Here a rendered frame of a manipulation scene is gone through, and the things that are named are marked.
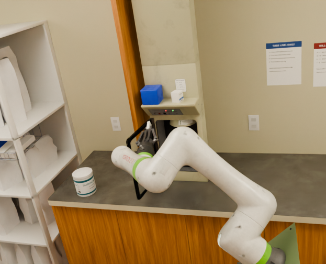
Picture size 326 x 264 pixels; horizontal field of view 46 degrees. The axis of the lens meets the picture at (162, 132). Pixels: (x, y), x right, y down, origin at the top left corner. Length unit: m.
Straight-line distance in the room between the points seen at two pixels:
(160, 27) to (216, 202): 1.04
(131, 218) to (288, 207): 0.94
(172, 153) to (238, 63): 1.29
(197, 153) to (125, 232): 1.23
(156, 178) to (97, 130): 1.74
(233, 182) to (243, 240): 0.22
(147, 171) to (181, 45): 0.95
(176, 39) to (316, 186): 1.17
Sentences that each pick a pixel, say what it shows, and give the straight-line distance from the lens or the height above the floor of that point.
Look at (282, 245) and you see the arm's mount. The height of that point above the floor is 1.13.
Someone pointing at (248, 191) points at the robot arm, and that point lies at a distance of 1.54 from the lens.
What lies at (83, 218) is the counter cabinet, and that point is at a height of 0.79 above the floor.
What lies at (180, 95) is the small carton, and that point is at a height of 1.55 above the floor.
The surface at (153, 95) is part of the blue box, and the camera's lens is 2.19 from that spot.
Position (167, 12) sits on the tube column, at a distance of 2.16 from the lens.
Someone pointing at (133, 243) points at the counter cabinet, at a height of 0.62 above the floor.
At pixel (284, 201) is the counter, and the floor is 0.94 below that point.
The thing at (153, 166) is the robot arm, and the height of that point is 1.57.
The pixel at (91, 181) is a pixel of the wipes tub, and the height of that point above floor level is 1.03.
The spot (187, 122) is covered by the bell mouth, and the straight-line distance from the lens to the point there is 2.35.
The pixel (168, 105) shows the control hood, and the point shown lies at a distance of 2.18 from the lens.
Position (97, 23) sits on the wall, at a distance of 2.81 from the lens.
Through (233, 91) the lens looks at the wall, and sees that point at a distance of 2.65.
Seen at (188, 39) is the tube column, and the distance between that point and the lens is 2.16.
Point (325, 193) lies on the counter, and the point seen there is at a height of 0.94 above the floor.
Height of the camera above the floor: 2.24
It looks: 24 degrees down
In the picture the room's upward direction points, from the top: 8 degrees counter-clockwise
